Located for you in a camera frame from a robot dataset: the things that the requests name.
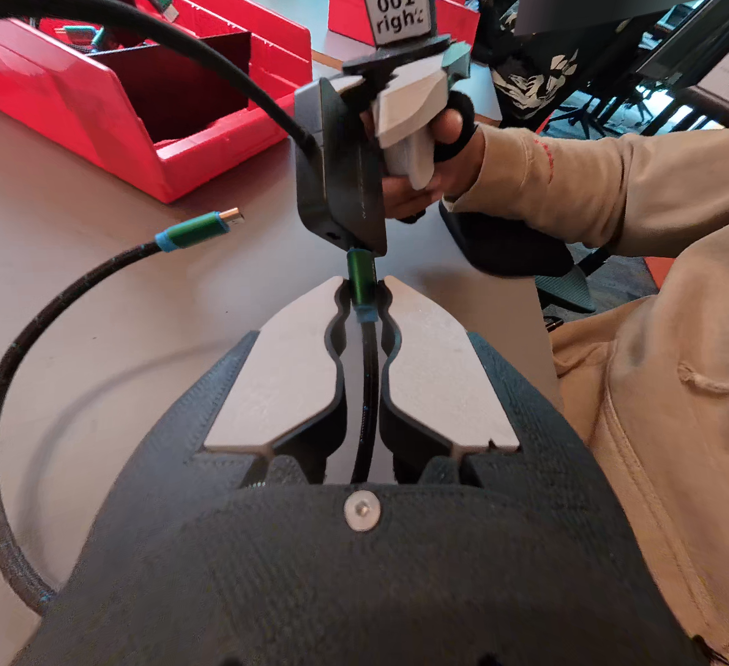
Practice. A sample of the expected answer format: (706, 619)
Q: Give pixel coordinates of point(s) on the person's right hand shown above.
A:
(410, 199)

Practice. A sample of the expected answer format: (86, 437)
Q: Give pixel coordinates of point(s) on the black jacket with white print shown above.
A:
(535, 85)

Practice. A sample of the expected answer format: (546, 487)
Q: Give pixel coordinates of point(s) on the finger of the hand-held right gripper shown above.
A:
(308, 108)

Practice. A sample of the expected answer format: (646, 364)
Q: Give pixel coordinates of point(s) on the person's right forearm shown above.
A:
(598, 188)

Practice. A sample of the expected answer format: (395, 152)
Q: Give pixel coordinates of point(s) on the black office chair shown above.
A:
(512, 250)

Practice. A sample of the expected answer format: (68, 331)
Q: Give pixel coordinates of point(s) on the person's beige hoodie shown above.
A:
(655, 449)

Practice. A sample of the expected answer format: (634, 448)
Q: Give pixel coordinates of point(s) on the large red plastic bin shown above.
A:
(85, 108)

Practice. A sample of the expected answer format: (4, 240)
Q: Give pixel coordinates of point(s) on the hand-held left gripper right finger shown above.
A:
(444, 381)

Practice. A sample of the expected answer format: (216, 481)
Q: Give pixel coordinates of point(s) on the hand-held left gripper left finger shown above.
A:
(279, 381)

